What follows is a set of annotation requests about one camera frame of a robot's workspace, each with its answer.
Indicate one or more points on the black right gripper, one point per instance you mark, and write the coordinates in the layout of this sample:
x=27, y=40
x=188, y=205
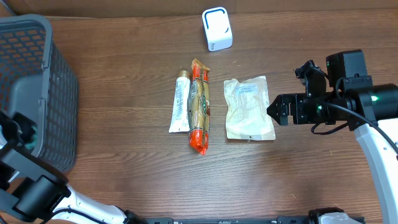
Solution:
x=299, y=101

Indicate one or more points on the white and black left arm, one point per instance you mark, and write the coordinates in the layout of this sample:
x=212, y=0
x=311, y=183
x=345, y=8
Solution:
x=31, y=189

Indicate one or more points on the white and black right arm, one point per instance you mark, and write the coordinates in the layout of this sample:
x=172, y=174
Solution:
x=346, y=93

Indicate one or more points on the orange spaghetti packet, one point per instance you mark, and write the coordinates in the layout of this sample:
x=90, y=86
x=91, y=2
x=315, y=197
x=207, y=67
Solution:
x=199, y=107

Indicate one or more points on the teal snack packet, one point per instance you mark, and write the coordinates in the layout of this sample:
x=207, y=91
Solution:
x=31, y=141

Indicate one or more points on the white barcode scanner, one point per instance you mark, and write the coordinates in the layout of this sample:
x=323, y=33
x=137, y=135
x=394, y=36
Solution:
x=217, y=28

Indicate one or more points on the beige pouch bag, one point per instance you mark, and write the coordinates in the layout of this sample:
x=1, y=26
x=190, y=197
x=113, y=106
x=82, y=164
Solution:
x=247, y=117

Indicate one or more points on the black mounting rail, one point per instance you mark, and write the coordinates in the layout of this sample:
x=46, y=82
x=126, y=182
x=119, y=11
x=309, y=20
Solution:
x=329, y=215

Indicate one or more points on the white tube with gold cap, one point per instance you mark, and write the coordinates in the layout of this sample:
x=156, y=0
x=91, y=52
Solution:
x=179, y=122

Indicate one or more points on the dark grey plastic basket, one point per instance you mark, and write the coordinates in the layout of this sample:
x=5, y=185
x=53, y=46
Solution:
x=37, y=82

